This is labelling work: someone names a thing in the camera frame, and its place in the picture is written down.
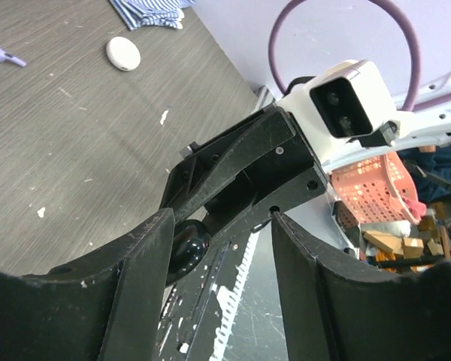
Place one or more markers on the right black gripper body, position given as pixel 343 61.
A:
pixel 277 167

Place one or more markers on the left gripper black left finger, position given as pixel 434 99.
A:
pixel 104 305

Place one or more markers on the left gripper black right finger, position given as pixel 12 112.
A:
pixel 338 308

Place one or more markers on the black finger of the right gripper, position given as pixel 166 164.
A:
pixel 270 203
pixel 197 181

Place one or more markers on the black round earbud case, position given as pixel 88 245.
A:
pixel 190 245

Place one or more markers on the white earbud charging case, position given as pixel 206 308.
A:
pixel 123 53

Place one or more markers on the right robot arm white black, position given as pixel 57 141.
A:
pixel 430 120

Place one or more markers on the pink plastic basket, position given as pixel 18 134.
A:
pixel 375 190

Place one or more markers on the cardboard boxes clutter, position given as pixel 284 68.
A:
pixel 401 246

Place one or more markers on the blue white striped cloth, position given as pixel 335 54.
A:
pixel 162 13

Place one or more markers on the purple earbud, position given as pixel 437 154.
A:
pixel 6 57

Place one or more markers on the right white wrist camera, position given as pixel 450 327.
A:
pixel 349 101

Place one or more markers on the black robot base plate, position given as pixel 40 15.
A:
pixel 191 313

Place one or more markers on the slotted grey cable duct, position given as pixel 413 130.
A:
pixel 229 299

